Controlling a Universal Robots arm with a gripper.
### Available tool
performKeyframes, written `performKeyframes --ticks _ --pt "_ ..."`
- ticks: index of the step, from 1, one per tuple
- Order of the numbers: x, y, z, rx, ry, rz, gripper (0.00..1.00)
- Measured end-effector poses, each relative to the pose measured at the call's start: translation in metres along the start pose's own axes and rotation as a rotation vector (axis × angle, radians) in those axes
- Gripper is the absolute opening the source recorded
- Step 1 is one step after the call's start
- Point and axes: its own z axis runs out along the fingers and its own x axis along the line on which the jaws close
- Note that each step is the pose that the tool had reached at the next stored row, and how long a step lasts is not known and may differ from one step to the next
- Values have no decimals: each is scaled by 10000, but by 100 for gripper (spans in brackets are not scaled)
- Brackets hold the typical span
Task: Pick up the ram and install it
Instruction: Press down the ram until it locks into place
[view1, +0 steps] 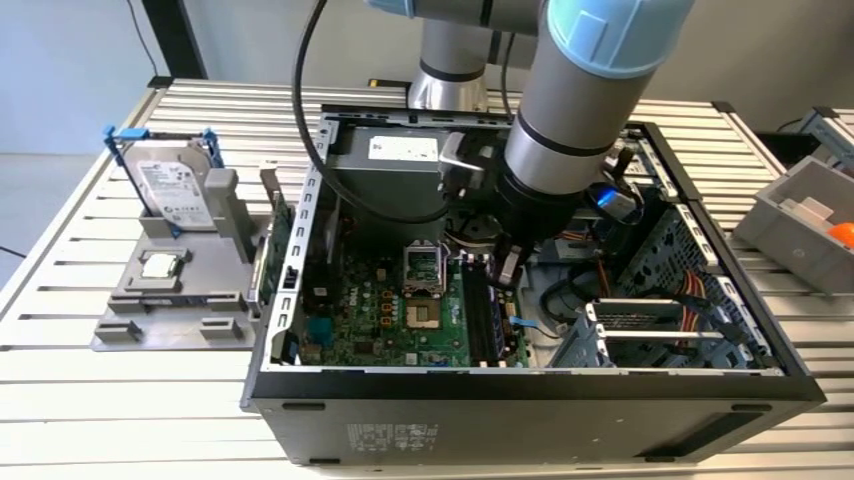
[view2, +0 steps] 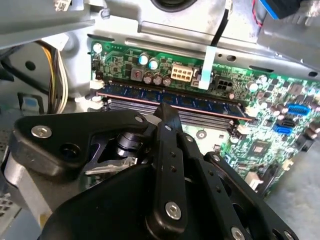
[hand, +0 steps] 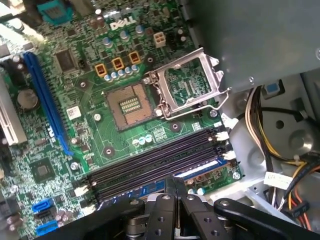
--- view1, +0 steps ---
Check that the CPU socket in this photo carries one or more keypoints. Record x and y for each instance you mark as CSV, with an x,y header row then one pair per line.
x,y
425,314

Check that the grey plastic bin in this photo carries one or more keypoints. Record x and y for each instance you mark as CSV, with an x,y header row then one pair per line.
x,y
795,250

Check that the grey power supply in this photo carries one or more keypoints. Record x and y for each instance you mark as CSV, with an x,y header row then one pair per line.
x,y
401,185

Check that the silver CPU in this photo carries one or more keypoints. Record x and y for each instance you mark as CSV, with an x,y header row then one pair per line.
x,y
161,265

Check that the green graphics card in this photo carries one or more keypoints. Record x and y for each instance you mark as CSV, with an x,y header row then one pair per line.
x,y
284,215

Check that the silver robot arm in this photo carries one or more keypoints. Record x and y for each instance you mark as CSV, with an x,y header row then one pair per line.
x,y
574,125

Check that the grey parts rack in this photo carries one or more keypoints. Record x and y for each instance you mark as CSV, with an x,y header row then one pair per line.
x,y
174,325

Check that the black RAM slot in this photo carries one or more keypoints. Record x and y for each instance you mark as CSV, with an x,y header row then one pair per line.
x,y
472,310
489,315
480,310

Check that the perforated metal disk bay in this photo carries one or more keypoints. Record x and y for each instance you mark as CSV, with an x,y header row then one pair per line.
x,y
641,320

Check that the green motherboard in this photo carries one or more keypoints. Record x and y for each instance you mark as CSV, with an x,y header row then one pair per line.
x,y
374,340

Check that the yellow black connector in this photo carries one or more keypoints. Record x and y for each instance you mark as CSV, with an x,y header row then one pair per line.
x,y
377,83

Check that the grey crate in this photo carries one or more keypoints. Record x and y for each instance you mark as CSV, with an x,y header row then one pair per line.
x,y
828,125

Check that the RAM stick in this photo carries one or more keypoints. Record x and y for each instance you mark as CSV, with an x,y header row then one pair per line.
x,y
505,320
174,301

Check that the hard disk with blue carrier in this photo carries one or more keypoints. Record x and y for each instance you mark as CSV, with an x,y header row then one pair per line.
x,y
170,190

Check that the orange object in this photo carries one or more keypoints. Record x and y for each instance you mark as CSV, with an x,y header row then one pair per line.
x,y
843,235

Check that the dark round metal part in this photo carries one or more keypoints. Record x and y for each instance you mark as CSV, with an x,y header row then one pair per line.
x,y
476,230

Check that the white block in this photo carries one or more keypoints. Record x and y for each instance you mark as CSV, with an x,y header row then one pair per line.
x,y
811,207

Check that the black case fan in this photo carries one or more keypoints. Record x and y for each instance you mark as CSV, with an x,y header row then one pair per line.
x,y
325,250

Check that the black vertical post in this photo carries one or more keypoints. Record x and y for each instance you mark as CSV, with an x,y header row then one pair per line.
x,y
177,40

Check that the black grey PC case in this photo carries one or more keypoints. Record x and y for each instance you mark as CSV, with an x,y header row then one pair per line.
x,y
468,425

